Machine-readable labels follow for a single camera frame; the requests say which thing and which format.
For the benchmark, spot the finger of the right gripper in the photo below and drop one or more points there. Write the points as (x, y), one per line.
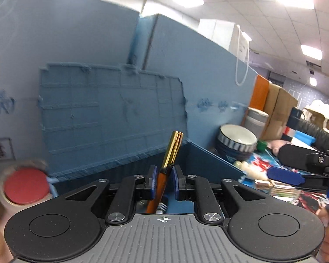
(285, 176)
(293, 156)

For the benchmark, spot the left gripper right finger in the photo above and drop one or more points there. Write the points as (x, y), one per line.
(198, 190)

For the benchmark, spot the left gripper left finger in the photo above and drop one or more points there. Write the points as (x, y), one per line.
(131, 190)

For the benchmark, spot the orange gold pen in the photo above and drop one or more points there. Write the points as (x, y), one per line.
(165, 170)

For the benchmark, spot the pink round cushion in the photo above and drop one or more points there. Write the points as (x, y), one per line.
(275, 145)

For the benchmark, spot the blue white foam block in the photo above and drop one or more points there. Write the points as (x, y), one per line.
(305, 138)

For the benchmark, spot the black leather chair back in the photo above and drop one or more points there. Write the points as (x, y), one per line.
(322, 137)

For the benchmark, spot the grey blue marker pen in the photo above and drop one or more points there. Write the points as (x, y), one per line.
(163, 205)

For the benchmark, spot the green bottle cap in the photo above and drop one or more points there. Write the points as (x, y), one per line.
(261, 145)

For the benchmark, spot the cream plastic bottle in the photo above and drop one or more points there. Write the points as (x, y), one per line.
(252, 171)

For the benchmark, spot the dark blue thermos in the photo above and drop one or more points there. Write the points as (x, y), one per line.
(292, 124)

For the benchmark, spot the grey white cup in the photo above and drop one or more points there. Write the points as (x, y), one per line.
(255, 121)

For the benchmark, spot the brown cardboard box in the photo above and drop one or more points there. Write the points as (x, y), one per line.
(278, 106)

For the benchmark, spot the striped ceramic bowl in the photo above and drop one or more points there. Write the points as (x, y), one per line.
(235, 143)

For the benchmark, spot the orange board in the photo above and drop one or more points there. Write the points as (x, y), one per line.
(259, 94)

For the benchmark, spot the dark blue storage box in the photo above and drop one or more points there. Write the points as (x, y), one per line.
(107, 122)

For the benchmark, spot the tape roll red core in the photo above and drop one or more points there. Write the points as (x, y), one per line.
(24, 184)

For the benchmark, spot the white paper bag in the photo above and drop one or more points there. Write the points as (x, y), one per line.
(228, 35)

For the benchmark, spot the light blue foam board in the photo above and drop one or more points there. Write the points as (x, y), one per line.
(35, 33)

